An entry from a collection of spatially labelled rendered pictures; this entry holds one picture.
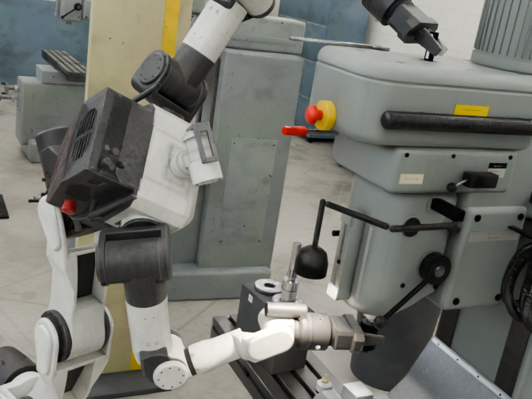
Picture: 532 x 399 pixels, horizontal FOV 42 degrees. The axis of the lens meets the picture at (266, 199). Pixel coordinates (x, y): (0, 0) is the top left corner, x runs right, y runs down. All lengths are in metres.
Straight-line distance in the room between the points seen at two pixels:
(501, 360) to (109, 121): 1.15
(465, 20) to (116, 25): 5.33
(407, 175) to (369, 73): 0.23
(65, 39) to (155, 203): 9.00
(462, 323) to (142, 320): 0.92
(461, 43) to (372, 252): 6.37
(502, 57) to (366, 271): 0.55
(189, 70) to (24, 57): 8.81
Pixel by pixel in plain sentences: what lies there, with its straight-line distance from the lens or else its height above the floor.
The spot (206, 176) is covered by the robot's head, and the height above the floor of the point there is 1.60.
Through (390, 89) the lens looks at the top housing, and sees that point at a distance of 1.33.
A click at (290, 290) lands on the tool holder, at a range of 1.97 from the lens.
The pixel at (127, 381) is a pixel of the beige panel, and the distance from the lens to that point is 3.56.
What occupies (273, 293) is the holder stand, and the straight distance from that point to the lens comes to 2.05.
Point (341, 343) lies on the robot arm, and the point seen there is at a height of 1.22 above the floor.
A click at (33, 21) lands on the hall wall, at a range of 10.33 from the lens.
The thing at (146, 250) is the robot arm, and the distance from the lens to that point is 1.43.
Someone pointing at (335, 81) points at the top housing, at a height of 1.83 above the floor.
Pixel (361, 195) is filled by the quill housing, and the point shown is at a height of 1.58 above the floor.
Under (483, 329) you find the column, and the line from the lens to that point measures 1.96.
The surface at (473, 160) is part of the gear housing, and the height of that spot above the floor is 1.71.
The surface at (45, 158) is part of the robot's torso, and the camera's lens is 1.84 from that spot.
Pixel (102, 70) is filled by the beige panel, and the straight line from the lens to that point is 3.02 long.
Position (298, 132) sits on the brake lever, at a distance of 1.50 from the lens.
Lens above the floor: 2.02
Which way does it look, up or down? 18 degrees down
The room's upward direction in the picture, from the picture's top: 9 degrees clockwise
